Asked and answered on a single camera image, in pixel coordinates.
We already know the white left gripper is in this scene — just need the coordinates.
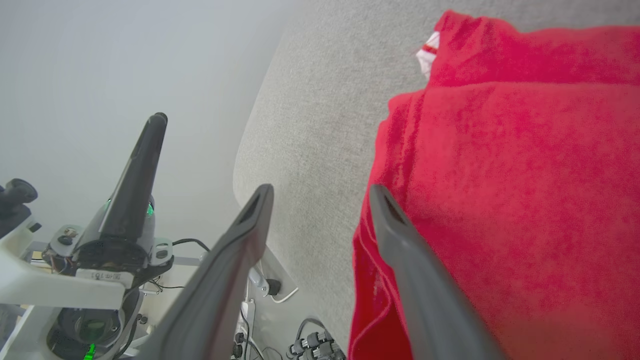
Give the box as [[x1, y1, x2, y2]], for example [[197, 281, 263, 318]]
[[0, 112, 174, 311]]

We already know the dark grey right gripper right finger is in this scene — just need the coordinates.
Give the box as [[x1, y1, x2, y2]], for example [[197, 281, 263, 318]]
[[368, 183, 507, 360]]

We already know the red and white garment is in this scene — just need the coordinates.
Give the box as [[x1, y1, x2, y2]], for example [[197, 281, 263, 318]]
[[348, 10, 640, 360]]

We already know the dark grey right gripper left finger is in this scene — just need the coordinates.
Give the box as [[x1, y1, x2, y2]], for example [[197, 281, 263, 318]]
[[134, 183, 275, 360]]

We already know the black plug cluster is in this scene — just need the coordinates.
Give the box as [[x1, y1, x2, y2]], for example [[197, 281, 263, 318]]
[[287, 318, 347, 360]]

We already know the grey metal bracket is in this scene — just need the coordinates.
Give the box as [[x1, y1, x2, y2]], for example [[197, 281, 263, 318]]
[[247, 266, 282, 298]]

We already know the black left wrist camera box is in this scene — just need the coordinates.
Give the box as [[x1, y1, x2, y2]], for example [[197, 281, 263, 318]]
[[0, 178, 39, 237]]

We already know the thin black cable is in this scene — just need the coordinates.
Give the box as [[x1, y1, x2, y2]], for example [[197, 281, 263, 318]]
[[172, 238, 212, 254]]

